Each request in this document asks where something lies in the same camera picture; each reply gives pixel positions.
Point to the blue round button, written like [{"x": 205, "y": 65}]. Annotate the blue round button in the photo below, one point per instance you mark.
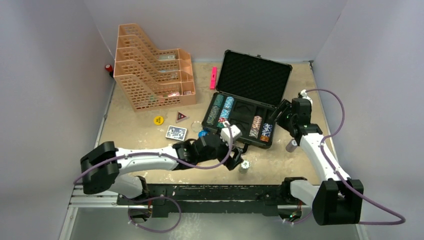
[{"x": 202, "y": 133}]

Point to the pink marker pen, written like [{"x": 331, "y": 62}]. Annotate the pink marker pen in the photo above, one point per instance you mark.
[{"x": 213, "y": 78}]

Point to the red triangular dealer token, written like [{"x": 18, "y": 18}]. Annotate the red triangular dealer token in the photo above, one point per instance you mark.
[{"x": 180, "y": 117}]

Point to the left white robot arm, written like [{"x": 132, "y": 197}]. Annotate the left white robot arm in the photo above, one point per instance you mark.
[{"x": 108, "y": 168}]

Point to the white poker chip stack front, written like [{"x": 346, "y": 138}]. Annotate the white poker chip stack front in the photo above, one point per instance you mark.
[{"x": 244, "y": 167}]

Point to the yellow round button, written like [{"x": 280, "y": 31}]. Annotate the yellow round button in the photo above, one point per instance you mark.
[{"x": 158, "y": 120}]

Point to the black metal base rail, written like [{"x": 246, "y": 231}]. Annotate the black metal base rail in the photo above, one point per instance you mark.
[{"x": 270, "y": 200}]

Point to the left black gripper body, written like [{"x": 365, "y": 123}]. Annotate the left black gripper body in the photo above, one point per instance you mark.
[{"x": 229, "y": 161}]

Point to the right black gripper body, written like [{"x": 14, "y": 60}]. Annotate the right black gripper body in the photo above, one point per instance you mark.
[{"x": 286, "y": 118}]

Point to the green poker chip row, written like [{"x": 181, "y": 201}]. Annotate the green poker chip row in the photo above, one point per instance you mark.
[{"x": 216, "y": 106}]

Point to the blue orange chip row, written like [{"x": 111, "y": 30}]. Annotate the blue orange chip row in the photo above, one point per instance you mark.
[{"x": 266, "y": 132}]

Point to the white poker chip stack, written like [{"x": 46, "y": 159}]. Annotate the white poker chip stack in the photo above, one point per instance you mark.
[
  {"x": 291, "y": 146},
  {"x": 244, "y": 167}
]

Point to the orange plastic file organizer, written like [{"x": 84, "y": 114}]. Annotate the orange plastic file organizer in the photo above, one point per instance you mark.
[{"x": 152, "y": 78}]

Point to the black poker chip case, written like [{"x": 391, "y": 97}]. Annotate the black poker chip case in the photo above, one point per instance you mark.
[{"x": 257, "y": 86}]

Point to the blue red chip row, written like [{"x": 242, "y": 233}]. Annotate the blue red chip row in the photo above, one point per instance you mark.
[{"x": 225, "y": 112}]

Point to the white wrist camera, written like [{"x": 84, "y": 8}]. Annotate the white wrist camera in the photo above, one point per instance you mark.
[
  {"x": 230, "y": 134},
  {"x": 304, "y": 95}
]

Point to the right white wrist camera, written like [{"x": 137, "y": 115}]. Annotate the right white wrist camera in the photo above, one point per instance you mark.
[{"x": 304, "y": 95}]

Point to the clear round disc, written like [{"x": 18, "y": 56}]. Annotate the clear round disc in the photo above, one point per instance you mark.
[{"x": 196, "y": 126}]

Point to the red emergency button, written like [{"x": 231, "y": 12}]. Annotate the red emergency button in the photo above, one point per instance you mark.
[{"x": 109, "y": 68}]

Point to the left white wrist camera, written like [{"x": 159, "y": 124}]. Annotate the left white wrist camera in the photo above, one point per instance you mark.
[{"x": 230, "y": 134}]

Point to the blue playing card deck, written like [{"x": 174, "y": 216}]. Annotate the blue playing card deck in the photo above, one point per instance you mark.
[{"x": 176, "y": 133}]

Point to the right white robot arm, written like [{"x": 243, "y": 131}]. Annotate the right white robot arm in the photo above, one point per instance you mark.
[{"x": 335, "y": 201}]

